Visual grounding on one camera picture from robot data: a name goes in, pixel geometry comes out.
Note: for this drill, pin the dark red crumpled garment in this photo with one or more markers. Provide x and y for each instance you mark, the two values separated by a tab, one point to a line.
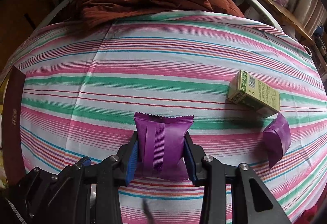
95	12

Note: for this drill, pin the purple snack packet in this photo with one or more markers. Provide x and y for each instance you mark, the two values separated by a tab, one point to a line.
161	146
277	139

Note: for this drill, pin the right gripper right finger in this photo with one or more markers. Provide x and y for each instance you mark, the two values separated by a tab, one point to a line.
196	166

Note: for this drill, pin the floral curtain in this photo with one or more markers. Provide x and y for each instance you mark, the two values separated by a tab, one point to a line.
310	14

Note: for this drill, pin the striped pink green bedsheet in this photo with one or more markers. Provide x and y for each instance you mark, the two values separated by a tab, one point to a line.
83	87

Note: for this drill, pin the green tea box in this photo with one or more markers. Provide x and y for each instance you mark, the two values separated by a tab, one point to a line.
251	93

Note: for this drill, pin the gold metal tin tray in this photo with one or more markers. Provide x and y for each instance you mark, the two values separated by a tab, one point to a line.
11	101

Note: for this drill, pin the white bed rail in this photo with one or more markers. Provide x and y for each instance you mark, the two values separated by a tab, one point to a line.
264	14

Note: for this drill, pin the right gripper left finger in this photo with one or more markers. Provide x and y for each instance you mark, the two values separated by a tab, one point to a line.
128	161

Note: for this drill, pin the wooden side shelf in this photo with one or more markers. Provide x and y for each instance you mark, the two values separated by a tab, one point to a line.
283	16

